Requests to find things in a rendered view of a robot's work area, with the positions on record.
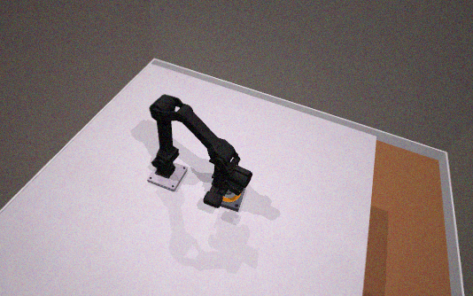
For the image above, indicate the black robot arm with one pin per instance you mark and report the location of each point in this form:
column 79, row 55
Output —
column 219, row 150

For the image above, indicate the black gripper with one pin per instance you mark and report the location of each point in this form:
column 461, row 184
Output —
column 215, row 196

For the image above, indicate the orange round plate with holes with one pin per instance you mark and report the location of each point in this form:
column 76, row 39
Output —
column 231, row 198

